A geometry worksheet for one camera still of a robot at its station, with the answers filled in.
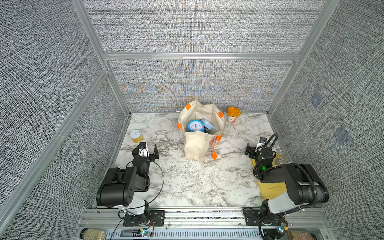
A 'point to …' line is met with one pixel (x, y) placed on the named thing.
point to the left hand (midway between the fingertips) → (149, 143)
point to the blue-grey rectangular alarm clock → (208, 126)
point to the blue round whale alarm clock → (196, 125)
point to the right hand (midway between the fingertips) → (256, 140)
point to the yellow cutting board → (276, 156)
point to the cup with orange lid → (233, 113)
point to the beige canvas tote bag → (196, 143)
